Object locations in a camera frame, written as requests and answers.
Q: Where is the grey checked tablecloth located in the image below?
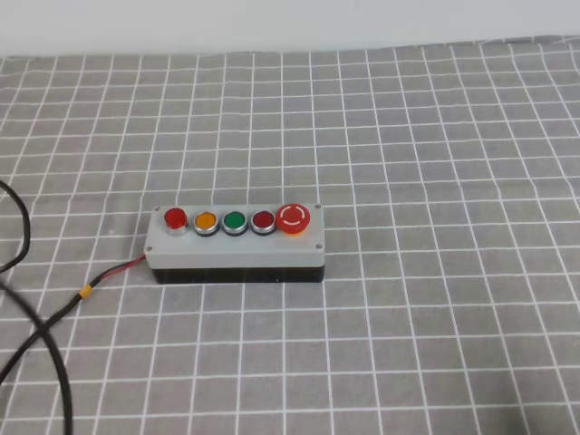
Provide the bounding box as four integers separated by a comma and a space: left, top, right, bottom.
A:
1, 40, 579, 434

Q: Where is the black and red power cable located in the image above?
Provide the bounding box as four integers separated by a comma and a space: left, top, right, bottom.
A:
0, 253, 149, 386

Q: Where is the red emergency stop button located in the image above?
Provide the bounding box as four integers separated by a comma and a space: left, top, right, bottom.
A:
275, 203, 311, 236

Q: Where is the dark red push button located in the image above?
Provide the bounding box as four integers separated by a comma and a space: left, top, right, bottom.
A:
250, 210, 276, 236

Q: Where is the grey button switch box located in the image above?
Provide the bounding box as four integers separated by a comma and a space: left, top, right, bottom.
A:
144, 203, 325, 285

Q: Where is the red indicator lamp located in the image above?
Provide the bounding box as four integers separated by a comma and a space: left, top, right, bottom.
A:
163, 208, 189, 237

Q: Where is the green push button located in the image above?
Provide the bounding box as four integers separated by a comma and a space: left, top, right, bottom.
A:
221, 211, 247, 237

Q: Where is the yellow push button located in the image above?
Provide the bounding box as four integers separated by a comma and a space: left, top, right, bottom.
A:
193, 211, 219, 237

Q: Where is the black cable at left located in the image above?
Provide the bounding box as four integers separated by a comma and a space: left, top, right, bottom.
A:
0, 179, 74, 435

